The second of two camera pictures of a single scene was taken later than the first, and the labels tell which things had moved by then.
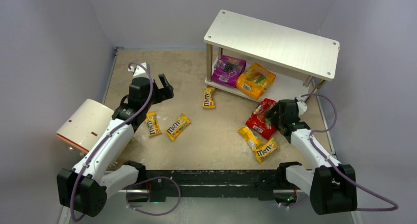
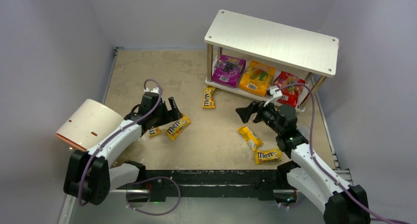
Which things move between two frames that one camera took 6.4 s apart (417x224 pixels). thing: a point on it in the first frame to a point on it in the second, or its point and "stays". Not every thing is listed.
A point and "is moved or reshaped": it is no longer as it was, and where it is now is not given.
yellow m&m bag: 177,127 stays
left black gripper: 160,92 to 166,112
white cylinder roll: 85,124 stays
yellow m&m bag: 208,99 stays
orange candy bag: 254,80 is moved or reshaped
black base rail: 260,183 stays
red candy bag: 257,121 is moved or reshaped
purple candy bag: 226,70 stays
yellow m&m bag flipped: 252,140 stays
